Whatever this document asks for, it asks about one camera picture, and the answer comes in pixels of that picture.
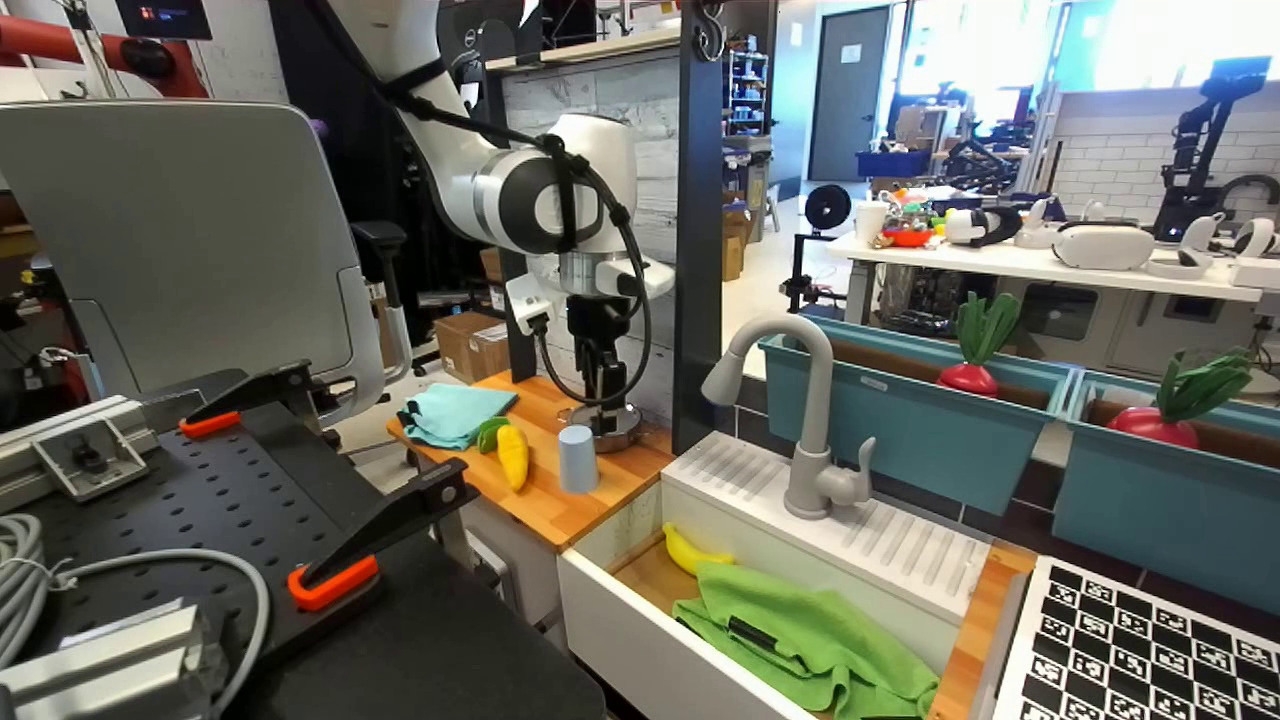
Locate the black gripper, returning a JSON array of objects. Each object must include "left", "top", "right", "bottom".
[{"left": 565, "top": 290, "right": 632, "bottom": 437}]

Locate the grey-blue cup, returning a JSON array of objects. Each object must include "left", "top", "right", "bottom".
[{"left": 555, "top": 420, "right": 604, "bottom": 501}]

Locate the wooden kitchen counter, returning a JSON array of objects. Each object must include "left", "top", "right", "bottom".
[{"left": 391, "top": 366, "right": 678, "bottom": 553}]

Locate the cardboard box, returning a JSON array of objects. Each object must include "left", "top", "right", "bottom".
[{"left": 431, "top": 306, "right": 518, "bottom": 388}]

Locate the teal cloth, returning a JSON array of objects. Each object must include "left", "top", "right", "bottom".
[{"left": 391, "top": 381, "right": 521, "bottom": 456}]

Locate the yellow toy banana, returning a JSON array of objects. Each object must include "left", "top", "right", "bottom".
[{"left": 660, "top": 518, "right": 741, "bottom": 579}]

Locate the grey toy faucet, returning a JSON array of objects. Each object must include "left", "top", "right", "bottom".
[{"left": 697, "top": 312, "right": 880, "bottom": 523}]

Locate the white wood backsplash panel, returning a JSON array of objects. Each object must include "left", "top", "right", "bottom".
[{"left": 500, "top": 53, "right": 683, "bottom": 426}]

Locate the black clamp orange tip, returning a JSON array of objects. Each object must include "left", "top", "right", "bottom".
[
  {"left": 171, "top": 354, "right": 326, "bottom": 445},
  {"left": 279, "top": 456, "right": 481, "bottom": 616}
]

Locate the round black device on stand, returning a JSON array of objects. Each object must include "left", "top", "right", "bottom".
[{"left": 782, "top": 179, "right": 856, "bottom": 315}]

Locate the green cloth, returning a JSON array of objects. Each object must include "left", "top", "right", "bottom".
[{"left": 670, "top": 559, "right": 943, "bottom": 720}]

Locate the white toy sink unit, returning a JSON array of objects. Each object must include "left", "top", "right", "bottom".
[{"left": 555, "top": 426, "right": 997, "bottom": 720}]

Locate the teal planter box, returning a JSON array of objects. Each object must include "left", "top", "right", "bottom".
[
  {"left": 759, "top": 312, "right": 1079, "bottom": 518},
  {"left": 1048, "top": 366, "right": 1280, "bottom": 618}
]

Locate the red bowl of toys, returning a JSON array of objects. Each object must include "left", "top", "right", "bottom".
[{"left": 878, "top": 197, "right": 936, "bottom": 250}]

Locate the red toy radish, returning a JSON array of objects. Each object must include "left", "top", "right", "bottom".
[
  {"left": 932, "top": 286, "right": 1029, "bottom": 399},
  {"left": 1109, "top": 351, "right": 1257, "bottom": 451}
]

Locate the grey door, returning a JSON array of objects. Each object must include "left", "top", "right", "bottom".
[{"left": 807, "top": 2, "right": 897, "bottom": 186}]

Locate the white background table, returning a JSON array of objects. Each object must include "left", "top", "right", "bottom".
[{"left": 832, "top": 230, "right": 1280, "bottom": 306}]

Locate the grey monitor back panel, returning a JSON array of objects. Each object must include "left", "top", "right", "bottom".
[{"left": 0, "top": 100, "right": 391, "bottom": 402}]

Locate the white VR headset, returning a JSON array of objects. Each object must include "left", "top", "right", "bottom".
[{"left": 1048, "top": 220, "right": 1159, "bottom": 275}]

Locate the black white calibration board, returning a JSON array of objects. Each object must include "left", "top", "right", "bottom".
[{"left": 991, "top": 553, "right": 1280, "bottom": 720}]

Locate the red pipe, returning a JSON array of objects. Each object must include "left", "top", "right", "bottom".
[{"left": 0, "top": 10, "right": 211, "bottom": 100}]

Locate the thin black frame post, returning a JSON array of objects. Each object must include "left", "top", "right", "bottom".
[{"left": 500, "top": 315, "right": 542, "bottom": 388}]

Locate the wide black frame post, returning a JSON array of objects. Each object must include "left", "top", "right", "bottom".
[{"left": 670, "top": 0, "right": 733, "bottom": 456}]

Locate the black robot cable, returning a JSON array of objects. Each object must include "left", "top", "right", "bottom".
[{"left": 375, "top": 76, "right": 658, "bottom": 411}]

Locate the grey cable loop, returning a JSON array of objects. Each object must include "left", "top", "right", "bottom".
[{"left": 35, "top": 542, "right": 278, "bottom": 711}]

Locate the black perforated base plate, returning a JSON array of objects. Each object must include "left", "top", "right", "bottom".
[{"left": 0, "top": 395, "right": 614, "bottom": 720}]

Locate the aluminium extrusion rail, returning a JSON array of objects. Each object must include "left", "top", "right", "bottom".
[{"left": 0, "top": 393, "right": 185, "bottom": 506}]

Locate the aluminium bracket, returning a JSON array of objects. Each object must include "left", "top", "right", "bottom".
[{"left": 0, "top": 597, "right": 216, "bottom": 720}]

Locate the grey cable bundle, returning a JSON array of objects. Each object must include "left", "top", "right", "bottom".
[{"left": 0, "top": 511, "right": 55, "bottom": 672}]

